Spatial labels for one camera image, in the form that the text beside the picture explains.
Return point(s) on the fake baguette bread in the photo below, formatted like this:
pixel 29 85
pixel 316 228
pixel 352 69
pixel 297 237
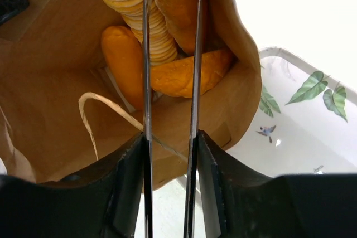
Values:
pixel 181 21

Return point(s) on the brown paper bag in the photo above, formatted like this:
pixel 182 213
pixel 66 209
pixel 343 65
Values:
pixel 61 109

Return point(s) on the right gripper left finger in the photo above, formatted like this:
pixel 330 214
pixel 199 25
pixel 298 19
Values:
pixel 100 200

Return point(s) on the fake orange bread wedge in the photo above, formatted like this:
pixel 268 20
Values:
pixel 175 79

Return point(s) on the fake orange bread roll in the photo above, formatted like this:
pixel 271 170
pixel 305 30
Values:
pixel 123 54

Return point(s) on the floral leaf pattern tray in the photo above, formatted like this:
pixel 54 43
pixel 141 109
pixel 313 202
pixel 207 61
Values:
pixel 305 123

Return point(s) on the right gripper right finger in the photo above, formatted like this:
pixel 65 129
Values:
pixel 238 201

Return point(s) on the metal kitchen tongs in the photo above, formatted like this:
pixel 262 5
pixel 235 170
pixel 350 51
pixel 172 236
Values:
pixel 189 219

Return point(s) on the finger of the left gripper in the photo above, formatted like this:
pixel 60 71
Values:
pixel 11 8

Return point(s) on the fake ridged spiral bread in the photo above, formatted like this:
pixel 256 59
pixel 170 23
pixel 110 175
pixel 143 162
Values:
pixel 162 46

